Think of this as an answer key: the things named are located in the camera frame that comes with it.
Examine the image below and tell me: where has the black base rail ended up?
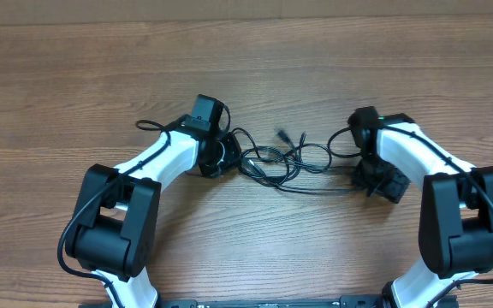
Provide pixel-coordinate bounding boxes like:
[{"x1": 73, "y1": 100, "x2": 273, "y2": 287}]
[{"x1": 156, "y1": 295, "x2": 391, "y2": 308}]

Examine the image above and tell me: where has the black usb cable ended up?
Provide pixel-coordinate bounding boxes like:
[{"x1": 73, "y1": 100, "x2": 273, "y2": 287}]
[{"x1": 229, "y1": 127, "x2": 365, "y2": 197}]

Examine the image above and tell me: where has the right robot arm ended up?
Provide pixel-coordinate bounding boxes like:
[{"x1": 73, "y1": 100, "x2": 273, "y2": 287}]
[{"x1": 347, "y1": 106, "x2": 493, "y2": 307}]

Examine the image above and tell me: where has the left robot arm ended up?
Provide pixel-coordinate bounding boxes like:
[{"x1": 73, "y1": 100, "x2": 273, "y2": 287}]
[{"x1": 57, "y1": 94, "x2": 240, "y2": 307}]

